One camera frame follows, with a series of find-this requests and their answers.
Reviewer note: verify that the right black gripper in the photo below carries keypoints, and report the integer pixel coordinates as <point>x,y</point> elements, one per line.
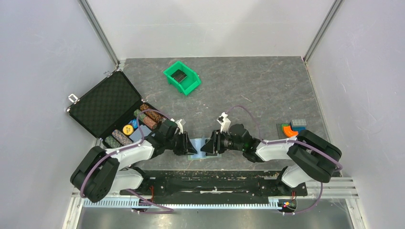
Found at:
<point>218,136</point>

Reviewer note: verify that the green plastic bin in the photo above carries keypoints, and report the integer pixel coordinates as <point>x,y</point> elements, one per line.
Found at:
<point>189,84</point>

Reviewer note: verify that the green card holder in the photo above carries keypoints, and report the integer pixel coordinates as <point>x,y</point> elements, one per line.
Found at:
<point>197,144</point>

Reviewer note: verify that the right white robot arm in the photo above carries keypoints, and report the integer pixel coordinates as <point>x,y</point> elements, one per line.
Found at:
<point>314,158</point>

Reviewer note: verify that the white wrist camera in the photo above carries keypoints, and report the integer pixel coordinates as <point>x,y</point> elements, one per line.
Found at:
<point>180,125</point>
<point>224,122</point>

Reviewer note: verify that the black credit card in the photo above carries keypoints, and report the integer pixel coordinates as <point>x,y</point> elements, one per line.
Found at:
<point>179,76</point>

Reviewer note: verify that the white toothed cable strip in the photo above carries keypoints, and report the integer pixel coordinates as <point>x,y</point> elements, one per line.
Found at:
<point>132,202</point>

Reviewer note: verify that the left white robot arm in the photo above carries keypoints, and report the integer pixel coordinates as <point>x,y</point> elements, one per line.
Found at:
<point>108,170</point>

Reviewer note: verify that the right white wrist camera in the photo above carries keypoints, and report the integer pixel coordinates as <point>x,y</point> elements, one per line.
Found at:
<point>224,122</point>

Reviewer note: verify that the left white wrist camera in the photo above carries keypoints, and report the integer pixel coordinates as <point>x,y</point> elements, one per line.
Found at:
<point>180,125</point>

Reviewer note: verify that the black poker chip case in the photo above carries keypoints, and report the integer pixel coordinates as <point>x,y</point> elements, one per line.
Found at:
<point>108,107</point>

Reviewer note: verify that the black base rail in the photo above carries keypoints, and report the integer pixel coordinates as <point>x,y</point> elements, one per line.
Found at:
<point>215,186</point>

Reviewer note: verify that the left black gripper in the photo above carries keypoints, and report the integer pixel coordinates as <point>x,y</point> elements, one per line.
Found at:
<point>186,147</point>

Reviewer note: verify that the toy brick assembly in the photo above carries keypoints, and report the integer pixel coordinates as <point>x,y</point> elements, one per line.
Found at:
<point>291,129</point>

